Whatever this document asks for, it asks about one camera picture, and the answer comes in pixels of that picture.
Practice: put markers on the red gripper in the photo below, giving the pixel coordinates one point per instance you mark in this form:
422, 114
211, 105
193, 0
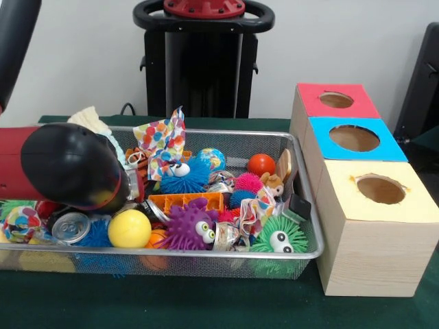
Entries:
140, 185

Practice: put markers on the polka dot paper napkin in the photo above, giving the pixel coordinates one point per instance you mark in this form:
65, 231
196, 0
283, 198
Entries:
161, 133

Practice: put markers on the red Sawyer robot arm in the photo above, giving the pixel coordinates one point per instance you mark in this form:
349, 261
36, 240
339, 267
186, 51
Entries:
68, 164

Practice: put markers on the wooden three-hole box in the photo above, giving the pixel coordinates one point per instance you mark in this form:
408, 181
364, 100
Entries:
370, 257

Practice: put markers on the crushed black can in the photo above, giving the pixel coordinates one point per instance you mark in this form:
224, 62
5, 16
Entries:
154, 209

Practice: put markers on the yellow smiley ball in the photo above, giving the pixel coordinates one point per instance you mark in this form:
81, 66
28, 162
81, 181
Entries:
129, 228

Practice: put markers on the blue spiky ball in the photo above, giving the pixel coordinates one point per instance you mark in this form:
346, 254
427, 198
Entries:
192, 178

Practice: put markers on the purple spiky toy with eyes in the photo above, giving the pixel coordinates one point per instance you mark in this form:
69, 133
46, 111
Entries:
185, 222

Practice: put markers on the globe print ball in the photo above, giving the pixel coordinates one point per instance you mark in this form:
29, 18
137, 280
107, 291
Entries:
212, 159

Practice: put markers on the crushed silver can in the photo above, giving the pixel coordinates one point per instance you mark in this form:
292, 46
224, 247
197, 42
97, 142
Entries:
70, 228

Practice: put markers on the cream knitted cloth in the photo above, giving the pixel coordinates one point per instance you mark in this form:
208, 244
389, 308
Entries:
89, 118

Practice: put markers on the red rubber ball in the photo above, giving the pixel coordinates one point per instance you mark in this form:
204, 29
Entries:
261, 165

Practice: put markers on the dark green tablecloth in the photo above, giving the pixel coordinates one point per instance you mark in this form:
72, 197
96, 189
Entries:
205, 301
428, 144

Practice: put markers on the green spiky toy with eyes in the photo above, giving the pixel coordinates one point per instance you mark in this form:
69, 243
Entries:
271, 228

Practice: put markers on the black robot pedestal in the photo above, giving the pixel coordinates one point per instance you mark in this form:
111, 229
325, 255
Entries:
192, 68

